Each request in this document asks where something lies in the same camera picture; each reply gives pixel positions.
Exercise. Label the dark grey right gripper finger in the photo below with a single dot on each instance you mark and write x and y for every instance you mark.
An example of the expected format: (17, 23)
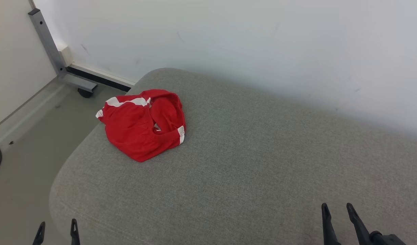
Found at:
(331, 234)
(363, 236)

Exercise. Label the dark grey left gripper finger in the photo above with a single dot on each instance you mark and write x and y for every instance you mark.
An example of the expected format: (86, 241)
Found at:
(39, 238)
(74, 238)

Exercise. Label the red shorts white stripes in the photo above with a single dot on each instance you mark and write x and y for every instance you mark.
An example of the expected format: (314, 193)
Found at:
(133, 132)

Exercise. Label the grey fabric sofa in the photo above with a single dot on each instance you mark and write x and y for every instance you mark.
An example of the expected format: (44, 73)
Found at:
(246, 170)

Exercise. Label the black caster wheel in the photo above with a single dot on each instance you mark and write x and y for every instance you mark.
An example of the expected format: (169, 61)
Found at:
(85, 93)

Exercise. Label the dark skirting strip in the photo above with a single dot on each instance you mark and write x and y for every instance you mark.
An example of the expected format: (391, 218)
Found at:
(99, 79)

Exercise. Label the white skirting end block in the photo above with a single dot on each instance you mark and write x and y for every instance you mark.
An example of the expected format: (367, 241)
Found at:
(65, 56)

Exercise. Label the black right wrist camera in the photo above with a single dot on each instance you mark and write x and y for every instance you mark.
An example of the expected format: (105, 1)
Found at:
(388, 240)

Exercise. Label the grey metal frame post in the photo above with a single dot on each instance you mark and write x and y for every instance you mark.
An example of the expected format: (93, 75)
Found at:
(47, 41)

